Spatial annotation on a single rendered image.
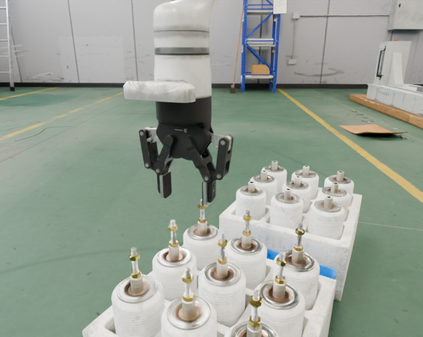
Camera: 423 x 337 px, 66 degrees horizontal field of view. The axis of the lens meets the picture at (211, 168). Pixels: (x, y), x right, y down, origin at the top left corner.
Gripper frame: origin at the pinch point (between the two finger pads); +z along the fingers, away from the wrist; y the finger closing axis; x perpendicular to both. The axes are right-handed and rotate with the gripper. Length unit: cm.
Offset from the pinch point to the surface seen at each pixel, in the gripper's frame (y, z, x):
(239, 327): -9.0, 22.3, -0.2
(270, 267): -7.7, 29.9, -27.8
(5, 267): 77, 48, -17
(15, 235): 92, 48, -32
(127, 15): 390, -85, -516
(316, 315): -20.0, 29.6, -15.8
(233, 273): -3.5, 22.3, -12.5
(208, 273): 1.1, 22.2, -10.6
